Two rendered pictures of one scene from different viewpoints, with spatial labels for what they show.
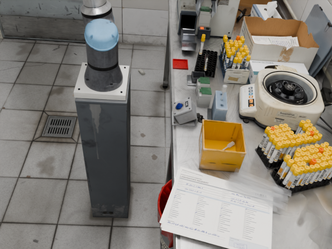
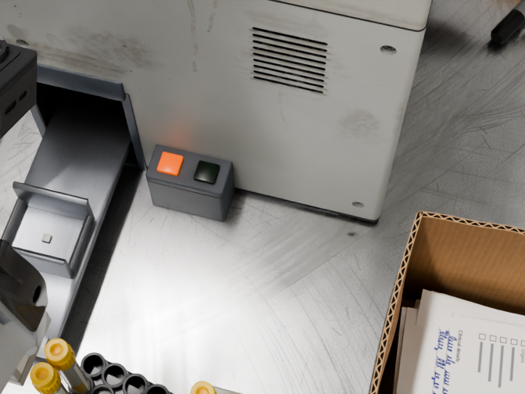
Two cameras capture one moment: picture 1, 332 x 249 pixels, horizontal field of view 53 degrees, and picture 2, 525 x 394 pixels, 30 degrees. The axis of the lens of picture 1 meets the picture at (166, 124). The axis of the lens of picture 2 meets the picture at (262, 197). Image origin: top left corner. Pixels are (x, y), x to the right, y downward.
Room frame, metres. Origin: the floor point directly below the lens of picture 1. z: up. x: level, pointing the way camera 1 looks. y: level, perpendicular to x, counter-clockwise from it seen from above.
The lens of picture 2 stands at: (1.21, -0.30, 1.57)
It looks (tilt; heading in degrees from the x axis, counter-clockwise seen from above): 64 degrees down; 20
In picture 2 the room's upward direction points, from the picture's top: 1 degrees counter-clockwise
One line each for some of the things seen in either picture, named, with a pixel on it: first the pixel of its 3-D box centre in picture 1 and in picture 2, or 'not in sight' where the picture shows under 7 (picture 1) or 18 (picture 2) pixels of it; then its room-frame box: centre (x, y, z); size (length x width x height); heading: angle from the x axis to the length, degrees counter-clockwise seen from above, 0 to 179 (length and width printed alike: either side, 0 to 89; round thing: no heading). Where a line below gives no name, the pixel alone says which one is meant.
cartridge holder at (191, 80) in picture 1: (197, 78); not in sight; (1.14, -0.11, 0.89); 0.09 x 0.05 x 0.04; 95
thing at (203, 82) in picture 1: (202, 86); not in sight; (1.07, -0.13, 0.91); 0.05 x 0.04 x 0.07; 95
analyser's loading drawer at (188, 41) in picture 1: (187, 33); (56, 208); (1.45, -0.06, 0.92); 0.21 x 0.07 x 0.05; 5
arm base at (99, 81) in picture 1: (103, 69); not in sight; (1.05, 0.26, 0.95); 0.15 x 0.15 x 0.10
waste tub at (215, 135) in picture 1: (220, 145); not in sight; (0.74, -0.19, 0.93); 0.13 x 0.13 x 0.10; 1
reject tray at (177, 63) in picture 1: (180, 63); not in sight; (1.25, -0.03, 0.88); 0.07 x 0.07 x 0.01; 5
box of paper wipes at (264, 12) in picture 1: (269, 13); not in sight; (1.72, -0.48, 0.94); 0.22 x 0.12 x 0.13; 9
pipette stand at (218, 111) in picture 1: (218, 110); not in sight; (0.92, -0.19, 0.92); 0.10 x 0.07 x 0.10; 179
